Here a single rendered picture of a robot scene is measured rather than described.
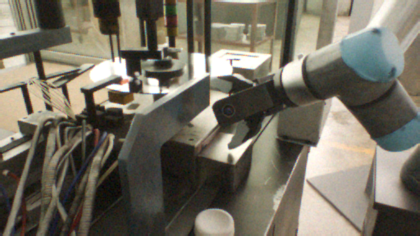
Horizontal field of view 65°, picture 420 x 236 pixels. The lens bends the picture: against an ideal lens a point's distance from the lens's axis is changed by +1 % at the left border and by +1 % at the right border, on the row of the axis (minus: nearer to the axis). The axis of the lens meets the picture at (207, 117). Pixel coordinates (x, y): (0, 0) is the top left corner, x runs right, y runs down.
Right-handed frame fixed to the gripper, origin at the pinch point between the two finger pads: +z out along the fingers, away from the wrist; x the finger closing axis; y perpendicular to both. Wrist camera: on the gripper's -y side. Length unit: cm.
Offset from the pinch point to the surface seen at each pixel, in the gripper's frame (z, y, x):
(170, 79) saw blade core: 5.5, -3.0, 10.9
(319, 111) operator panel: -6.4, 26.8, -7.8
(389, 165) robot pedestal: -14.8, 32.2, -25.1
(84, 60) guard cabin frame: 91, 16, 45
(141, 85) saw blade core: 6.1, -9.9, 11.1
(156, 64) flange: 10.6, -1.8, 16.0
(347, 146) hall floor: 76, 169, -52
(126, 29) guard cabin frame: 62, 25, 46
